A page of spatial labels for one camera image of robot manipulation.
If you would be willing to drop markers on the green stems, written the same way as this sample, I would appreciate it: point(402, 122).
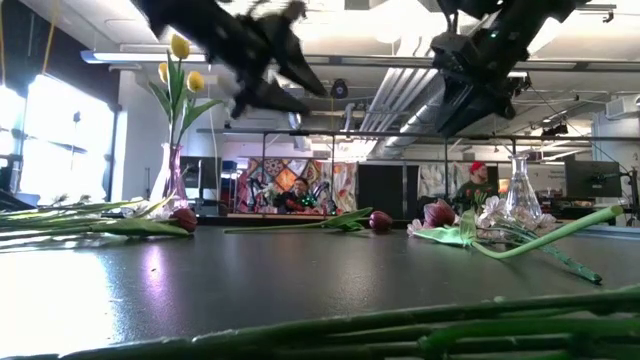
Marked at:
point(450, 330)

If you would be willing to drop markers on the colourful patchwork quilt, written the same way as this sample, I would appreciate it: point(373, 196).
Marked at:
point(285, 175)

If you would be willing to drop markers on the yellow artificial tulip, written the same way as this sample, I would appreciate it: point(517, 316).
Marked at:
point(163, 72)
point(195, 81)
point(180, 46)

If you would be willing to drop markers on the pink glass vase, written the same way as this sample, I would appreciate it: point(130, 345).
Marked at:
point(175, 180)

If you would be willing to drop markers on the dark red artificial tulip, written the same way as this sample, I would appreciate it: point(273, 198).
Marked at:
point(439, 214)
point(185, 219)
point(380, 221)

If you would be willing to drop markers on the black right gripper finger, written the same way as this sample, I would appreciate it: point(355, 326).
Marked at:
point(482, 110)
point(454, 110)

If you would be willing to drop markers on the silver ceiling ducts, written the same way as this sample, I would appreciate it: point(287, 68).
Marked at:
point(400, 95)

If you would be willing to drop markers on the black round overhead camera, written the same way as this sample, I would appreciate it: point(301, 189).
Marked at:
point(339, 89)

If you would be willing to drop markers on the black overhead frame rail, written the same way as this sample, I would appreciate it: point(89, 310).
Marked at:
point(350, 133)

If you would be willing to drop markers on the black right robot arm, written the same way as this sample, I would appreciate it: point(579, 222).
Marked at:
point(525, 15)

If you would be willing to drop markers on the black cabinet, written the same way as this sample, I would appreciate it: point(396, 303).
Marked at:
point(385, 192)

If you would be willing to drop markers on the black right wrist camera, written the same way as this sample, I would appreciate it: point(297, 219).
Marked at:
point(455, 50)

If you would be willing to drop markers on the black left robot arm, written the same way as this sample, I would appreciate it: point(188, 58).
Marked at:
point(190, 20)

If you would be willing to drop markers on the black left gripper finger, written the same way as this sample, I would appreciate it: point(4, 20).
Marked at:
point(275, 100)
point(302, 72)

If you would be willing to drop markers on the long ceiling light strip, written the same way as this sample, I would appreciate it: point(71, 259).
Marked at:
point(125, 57)

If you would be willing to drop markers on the clear glass vase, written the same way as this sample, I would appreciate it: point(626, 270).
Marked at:
point(522, 195)

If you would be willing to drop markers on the person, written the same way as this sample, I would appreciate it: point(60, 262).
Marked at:
point(475, 192)
point(299, 192)

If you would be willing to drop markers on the black computer monitor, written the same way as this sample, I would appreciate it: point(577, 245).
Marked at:
point(200, 172)
point(592, 177)

